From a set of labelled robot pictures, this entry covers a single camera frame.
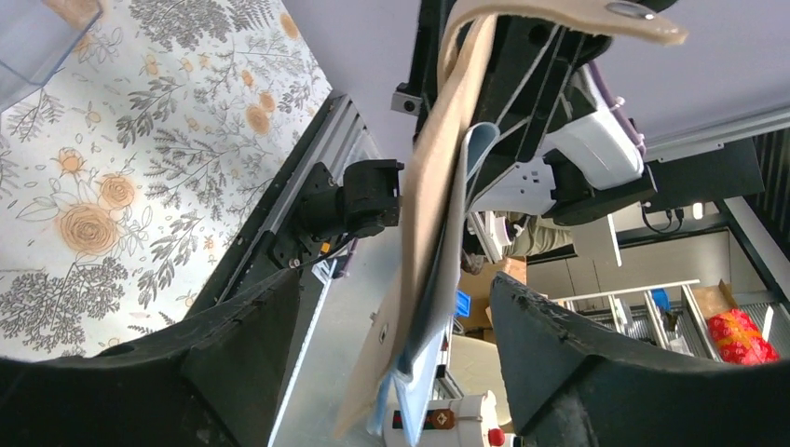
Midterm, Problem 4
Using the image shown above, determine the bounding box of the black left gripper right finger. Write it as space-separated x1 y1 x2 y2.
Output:
490 273 789 446

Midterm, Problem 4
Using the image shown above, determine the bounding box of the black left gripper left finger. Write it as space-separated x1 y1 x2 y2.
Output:
1 270 300 446

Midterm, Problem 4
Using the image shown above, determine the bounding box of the beige card holder wallet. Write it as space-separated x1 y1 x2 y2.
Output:
333 0 689 447

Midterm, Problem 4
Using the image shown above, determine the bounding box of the clear plastic card box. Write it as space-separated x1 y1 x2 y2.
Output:
1 0 102 111

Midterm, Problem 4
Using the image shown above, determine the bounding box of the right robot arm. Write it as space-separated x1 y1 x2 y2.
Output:
392 1 686 226

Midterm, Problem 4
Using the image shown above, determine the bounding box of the red patterned bag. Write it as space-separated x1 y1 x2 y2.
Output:
707 308 780 366

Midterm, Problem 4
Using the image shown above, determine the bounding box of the floral tablecloth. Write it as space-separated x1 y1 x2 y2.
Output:
1 1 331 361

